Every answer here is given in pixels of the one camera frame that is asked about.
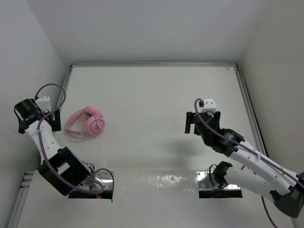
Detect pink headphones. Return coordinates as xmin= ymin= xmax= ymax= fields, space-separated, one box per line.
xmin=65 ymin=106 xmax=105 ymax=140

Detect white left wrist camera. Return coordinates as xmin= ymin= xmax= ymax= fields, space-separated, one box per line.
xmin=35 ymin=96 xmax=51 ymax=113

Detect metal base plate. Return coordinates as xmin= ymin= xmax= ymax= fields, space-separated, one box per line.
xmin=89 ymin=170 xmax=113 ymax=191
xmin=196 ymin=171 xmax=241 ymax=191

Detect aluminium table frame rail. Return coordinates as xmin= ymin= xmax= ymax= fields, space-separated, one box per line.
xmin=18 ymin=64 xmax=270 ymax=228

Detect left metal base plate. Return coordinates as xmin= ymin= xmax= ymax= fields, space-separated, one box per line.
xmin=89 ymin=170 xmax=113 ymax=191

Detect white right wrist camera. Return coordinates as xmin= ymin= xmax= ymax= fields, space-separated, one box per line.
xmin=199 ymin=99 xmax=217 ymax=113

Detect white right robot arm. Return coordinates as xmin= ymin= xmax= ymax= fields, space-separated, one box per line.
xmin=185 ymin=111 xmax=304 ymax=218

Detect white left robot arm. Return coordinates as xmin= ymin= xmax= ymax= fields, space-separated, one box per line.
xmin=14 ymin=96 xmax=91 ymax=196

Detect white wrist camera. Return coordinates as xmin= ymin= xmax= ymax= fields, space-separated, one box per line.
xmin=199 ymin=99 xmax=217 ymax=113
xmin=35 ymin=96 xmax=51 ymax=113

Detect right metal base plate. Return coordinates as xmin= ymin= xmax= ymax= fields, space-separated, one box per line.
xmin=196 ymin=171 xmax=241 ymax=191

